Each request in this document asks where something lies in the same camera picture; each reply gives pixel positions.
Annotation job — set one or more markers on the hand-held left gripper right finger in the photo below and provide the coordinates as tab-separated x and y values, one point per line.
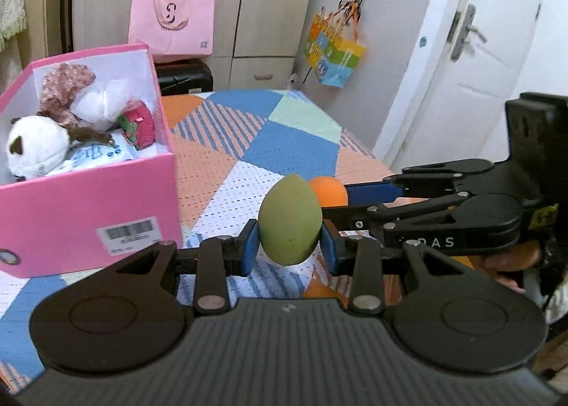
327	246

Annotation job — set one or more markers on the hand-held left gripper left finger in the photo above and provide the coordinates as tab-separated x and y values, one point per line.
249	250

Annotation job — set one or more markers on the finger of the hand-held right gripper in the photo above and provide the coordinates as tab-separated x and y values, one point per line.
426	182
364	219

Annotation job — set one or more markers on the orange makeup sponge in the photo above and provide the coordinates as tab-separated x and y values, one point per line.
330	193

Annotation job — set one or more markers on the green makeup sponge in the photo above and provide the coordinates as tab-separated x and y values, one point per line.
288	219

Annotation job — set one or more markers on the red plush toy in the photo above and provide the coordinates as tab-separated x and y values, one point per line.
142	126

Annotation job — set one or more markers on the large blue white wipes pack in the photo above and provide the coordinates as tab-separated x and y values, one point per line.
93	155

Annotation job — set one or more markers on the pink cardboard box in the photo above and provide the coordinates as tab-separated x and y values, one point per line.
66	219

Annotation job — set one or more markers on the white brown patched plush toy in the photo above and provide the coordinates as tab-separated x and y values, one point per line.
37	148

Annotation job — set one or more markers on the pink floral cloth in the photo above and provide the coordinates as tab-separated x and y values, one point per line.
66	82

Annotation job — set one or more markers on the person's right hand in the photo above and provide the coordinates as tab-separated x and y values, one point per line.
512	264

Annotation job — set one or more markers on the white door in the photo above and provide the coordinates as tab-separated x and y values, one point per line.
443	77

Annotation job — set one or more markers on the colorful gift bag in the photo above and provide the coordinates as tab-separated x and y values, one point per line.
337	55

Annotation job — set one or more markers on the black suitcase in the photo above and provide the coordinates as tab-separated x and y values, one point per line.
186	77

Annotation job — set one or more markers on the pink tote bag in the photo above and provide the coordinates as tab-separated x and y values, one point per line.
177	33

